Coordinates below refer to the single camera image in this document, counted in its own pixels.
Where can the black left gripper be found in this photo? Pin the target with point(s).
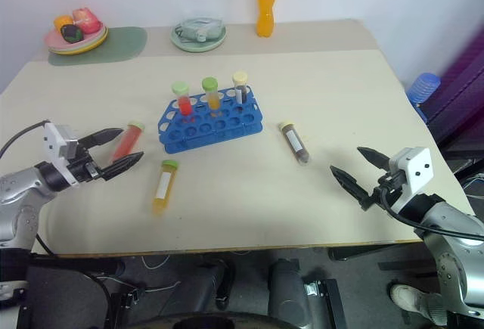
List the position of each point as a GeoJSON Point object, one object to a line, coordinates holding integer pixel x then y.
{"type": "Point", "coordinates": [85, 168]}

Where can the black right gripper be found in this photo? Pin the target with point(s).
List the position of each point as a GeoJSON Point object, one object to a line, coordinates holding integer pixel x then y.
{"type": "Point", "coordinates": [385, 191]}

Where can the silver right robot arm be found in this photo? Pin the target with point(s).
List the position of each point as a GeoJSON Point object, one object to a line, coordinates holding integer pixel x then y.
{"type": "Point", "coordinates": [450, 238]}

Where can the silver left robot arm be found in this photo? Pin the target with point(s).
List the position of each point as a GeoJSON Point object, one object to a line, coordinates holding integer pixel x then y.
{"type": "Point", "coordinates": [22, 189]}

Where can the red liquid tube pale cap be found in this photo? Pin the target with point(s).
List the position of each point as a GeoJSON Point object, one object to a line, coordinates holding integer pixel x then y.
{"type": "Point", "coordinates": [126, 141]}

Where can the orange liquid tube white label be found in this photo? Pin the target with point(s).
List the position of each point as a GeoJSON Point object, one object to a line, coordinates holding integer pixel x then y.
{"type": "Point", "coordinates": [164, 189]}

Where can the dark liquid tube white label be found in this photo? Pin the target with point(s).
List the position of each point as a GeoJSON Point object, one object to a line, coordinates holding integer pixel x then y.
{"type": "Point", "coordinates": [295, 143]}

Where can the red liquid tube green cap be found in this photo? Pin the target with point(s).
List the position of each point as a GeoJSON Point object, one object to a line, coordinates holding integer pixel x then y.
{"type": "Point", "coordinates": [184, 104]}

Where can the orange liquid tube green cap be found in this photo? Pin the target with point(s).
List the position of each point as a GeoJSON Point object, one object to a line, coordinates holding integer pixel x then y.
{"type": "Point", "coordinates": [213, 96]}

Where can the blue plastic test tube rack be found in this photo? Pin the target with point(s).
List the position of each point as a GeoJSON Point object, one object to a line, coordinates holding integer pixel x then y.
{"type": "Point", "coordinates": [227, 126]}

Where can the dark liquid tube cream cap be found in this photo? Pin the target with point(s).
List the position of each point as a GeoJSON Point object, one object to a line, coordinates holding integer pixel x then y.
{"type": "Point", "coordinates": [240, 90]}

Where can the blue ribbed plastic object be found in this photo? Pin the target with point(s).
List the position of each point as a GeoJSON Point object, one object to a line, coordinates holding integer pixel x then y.
{"type": "Point", "coordinates": [423, 89]}

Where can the green placemat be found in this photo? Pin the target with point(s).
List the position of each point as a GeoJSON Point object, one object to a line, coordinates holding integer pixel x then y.
{"type": "Point", "coordinates": [121, 43]}

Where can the pink plate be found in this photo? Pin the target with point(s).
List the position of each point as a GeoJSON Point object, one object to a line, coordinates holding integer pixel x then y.
{"type": "Point", "coordinates": [56, 41]}

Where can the black and green toy food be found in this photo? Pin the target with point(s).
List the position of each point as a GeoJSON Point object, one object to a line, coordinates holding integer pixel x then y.
{"type": "Point", "coordinates": [72, 33]}

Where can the purple fabric object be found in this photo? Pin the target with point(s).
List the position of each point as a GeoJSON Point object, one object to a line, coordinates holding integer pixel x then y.
{"type": "Point", "coordinates": [461, 90]}

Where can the pink toy food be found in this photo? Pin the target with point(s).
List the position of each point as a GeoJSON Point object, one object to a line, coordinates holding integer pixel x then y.
{"type": "Point", "coordinates": [87, 20]}

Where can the white shoe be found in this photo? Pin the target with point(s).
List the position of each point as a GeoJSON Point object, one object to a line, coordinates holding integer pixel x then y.
{"type": "Point", "coordinates": [406, 298]}

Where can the pale green plate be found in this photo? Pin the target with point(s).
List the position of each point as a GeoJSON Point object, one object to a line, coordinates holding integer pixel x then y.
{"type": "Point", "coordinates": [196, 44]}

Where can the orange toy food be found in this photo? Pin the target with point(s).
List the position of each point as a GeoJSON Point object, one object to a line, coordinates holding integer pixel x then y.
{"type": "Point", "coordinates": [62, 22]}

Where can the dark rounded shape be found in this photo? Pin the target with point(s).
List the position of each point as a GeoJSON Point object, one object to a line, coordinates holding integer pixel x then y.
{"type": "Point", "coordinates": [287, 291]}
{"type": "Point", "coordinates": [211, 283]}

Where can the clear plastic bag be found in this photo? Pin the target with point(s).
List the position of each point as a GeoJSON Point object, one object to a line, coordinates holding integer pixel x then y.
{"type": "Point", "coordinates": [198, 28]}

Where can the orange soda bottle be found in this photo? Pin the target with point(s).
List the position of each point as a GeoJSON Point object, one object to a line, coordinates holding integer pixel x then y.
{"type": "Point", "coordinates": [265, 15]}

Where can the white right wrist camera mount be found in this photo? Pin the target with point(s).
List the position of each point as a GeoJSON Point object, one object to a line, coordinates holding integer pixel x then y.
{"type": "Point", "coordinates": [416, 170]}

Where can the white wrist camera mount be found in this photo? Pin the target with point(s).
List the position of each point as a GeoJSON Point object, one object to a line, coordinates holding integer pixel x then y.
{"type": "Point", "coordinates": [416, 170]}
{"type": "Point", "coordinates": [53, 143]}

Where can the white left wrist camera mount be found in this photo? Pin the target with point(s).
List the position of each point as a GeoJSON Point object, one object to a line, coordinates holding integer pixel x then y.
{"type": "Point", "coordinates": [53, 143]}

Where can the black metal bracket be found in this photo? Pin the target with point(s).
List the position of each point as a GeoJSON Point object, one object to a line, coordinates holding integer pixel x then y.
{"type": "Point", "coordinates": [325, 302]}

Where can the black stand frame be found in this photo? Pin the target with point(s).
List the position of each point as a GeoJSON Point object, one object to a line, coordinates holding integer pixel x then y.
{"type": "Point", "coordinates": [64, 291]}

